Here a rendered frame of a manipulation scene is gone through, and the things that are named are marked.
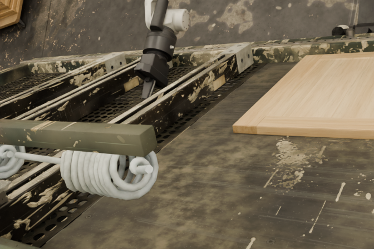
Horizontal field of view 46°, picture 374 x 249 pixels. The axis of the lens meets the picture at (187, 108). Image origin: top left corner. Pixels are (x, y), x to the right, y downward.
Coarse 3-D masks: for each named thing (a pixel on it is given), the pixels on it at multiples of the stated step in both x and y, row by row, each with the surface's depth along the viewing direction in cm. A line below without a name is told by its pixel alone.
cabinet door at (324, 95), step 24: (288, 72) 126; (312, 72) 123; (336, 72) 118; (360, 72) 115; (264, 96) 110; (288, 96) 108; (312, 96) 105; (336, 96) 102; (360, 96) 99; (240, 120) 98; (264, 120) 95; (288, 120) 93; (312, 120) 90; (336, 120) 88; (360, 120) 86
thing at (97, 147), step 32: (0, 128) 42; (32, 128) 40; (64, 128) 38; (96, 128) 36; (128, 128) 35; (0, 160) 60; (32, 160) 49; (64, 160) 49; (96, 160) 46; (96, 192) 48; (128, 192) 46
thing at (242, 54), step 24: (240, 48) 143; (192, 72) 125; (216, 72) 128; (240, 72) 141; (168, 96) 107; (192, 96) 116; (120, 120) 98; (144, 120) 99; (168, 120) 107; (48, 168) 81; (0, 192) 66; (24, 192) 72; (48, 192) 76; (72, 192) 81; (0, 216) 68; (24, 216) 72; (48, 216) 76
